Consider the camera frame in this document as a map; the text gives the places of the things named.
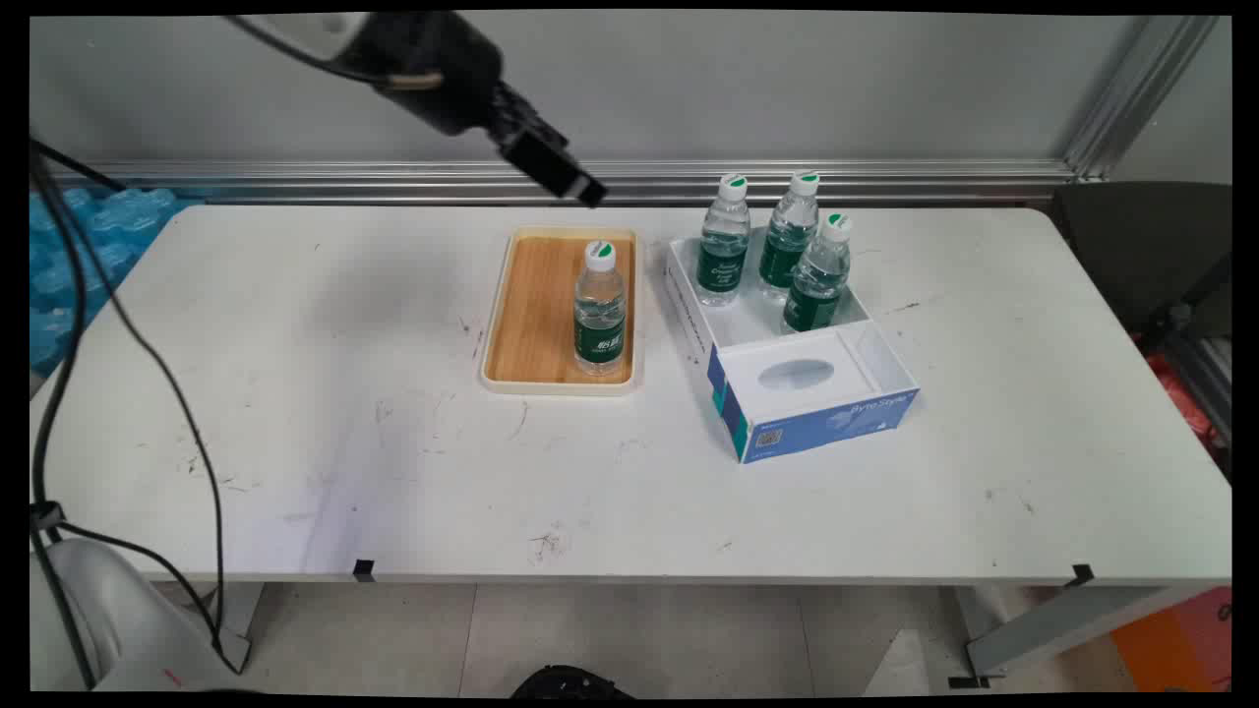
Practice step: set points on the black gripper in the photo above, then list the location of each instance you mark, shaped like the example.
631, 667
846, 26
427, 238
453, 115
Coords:
433, 69

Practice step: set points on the water bottle with green label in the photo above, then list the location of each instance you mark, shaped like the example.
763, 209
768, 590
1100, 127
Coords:
789, 246
724, 251
818, 285
600, 315

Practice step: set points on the wooden tray with cream rim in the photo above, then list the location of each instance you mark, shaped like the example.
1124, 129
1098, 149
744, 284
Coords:
536, 315

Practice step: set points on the white and blue cardboard box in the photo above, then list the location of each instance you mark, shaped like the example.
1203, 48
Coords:
826, 393

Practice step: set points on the black tape mark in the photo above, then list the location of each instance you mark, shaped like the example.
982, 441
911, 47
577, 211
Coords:
364, 569
1082, 574

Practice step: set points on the black round object on floor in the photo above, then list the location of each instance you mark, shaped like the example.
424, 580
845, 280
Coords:
570, 683

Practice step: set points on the white table leg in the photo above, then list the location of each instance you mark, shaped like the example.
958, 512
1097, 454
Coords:
1062, 624
236, 619

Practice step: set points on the red bubble wrap sheet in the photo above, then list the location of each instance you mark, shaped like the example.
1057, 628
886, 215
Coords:
1185, 403

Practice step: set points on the orange box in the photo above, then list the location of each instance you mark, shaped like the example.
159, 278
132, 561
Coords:
1175, 639

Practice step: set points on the horizontal aluminium frame rail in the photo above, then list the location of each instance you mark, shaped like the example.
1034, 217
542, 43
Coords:
787, 182

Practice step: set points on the slanted aluminium frame post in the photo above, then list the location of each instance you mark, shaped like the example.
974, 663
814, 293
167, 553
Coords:
1141, 93

